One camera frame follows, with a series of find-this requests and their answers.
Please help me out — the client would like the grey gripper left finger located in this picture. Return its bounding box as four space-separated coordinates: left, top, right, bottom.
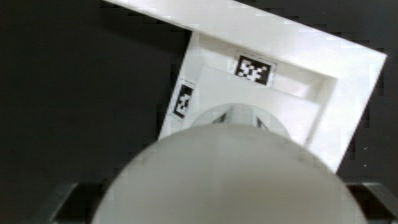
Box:
45 182 104 224

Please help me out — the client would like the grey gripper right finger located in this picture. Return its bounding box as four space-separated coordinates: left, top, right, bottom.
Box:
349 182 398 224

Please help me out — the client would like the white lamp bulb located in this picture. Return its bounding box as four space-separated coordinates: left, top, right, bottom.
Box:
93 104 368 224

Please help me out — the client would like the white lamp base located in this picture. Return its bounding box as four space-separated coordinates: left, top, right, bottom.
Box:
161 34 336 145

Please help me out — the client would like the white U-shaped frame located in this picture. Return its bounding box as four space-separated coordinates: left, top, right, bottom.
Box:
105 0 388 169

